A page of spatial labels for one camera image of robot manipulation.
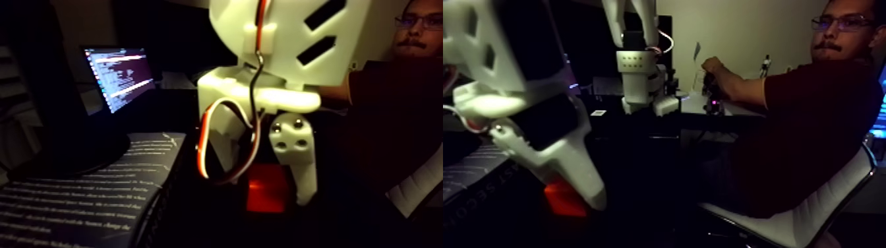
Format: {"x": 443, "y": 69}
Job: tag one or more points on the dark leader arm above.
{"x": 713, "y": 100}

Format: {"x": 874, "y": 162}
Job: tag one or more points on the person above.
{"x": 824, "y": 118}

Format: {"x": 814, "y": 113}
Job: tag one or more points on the person's left hand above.
{"x": 713, "y": 69}

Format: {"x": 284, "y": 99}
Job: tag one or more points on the small figurine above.
{"x": 765, "y": 66}

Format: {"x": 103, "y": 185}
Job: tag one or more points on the white side desk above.
{"x": 692, "y": 104}

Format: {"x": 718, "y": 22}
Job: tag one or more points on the person's glasses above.
{"x": 841, "y": 23}

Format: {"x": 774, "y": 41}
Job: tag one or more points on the red cube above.
{"x": 266, "y": 194}

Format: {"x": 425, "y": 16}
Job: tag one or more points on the white office chair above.
{"x": 803, "y": 221}

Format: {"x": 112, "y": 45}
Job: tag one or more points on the open laptop with lit screen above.
{"x": 121, "y": 76}

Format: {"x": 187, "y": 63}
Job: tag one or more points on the dark book with white text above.
{"x": 76, "y": 194}

